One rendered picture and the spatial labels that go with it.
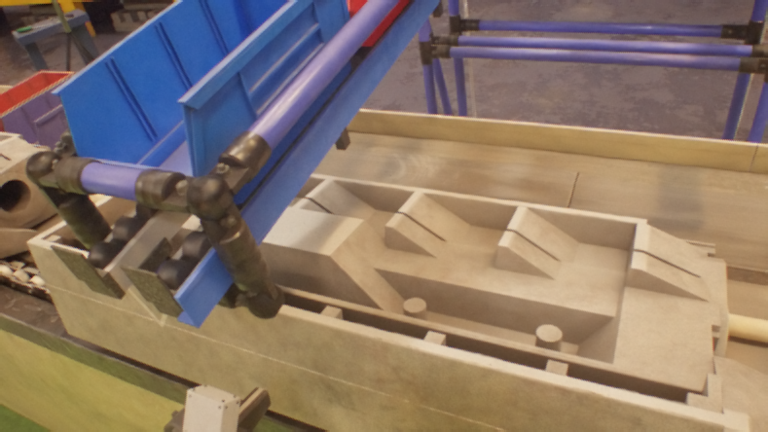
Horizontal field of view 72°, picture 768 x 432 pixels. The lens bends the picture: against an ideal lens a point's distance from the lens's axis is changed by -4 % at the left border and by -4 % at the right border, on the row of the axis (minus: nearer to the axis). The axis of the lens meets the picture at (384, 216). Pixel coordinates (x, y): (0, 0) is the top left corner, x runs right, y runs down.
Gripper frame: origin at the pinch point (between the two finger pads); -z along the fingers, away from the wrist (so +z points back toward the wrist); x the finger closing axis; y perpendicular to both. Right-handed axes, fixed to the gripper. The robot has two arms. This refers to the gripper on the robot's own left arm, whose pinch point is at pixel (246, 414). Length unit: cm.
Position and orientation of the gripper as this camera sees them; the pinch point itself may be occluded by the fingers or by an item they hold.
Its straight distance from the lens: 60.8
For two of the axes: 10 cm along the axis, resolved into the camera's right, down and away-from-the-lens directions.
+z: -4.3, 4.7, -7.7
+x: 9.0, 1.5, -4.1
